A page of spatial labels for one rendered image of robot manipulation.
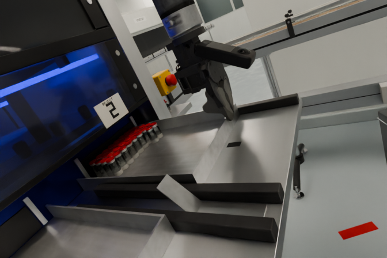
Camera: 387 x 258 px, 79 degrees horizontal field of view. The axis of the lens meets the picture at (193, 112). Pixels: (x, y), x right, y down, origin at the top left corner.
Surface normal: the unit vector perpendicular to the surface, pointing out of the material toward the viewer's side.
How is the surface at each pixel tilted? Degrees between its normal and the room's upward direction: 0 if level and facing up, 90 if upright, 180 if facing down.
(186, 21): 89
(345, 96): 90
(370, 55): 90
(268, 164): 0
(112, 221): 90
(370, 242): 0
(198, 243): 0
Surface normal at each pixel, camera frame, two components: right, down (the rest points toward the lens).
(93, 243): -0.40, -0.86
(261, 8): -0.42, 0.47
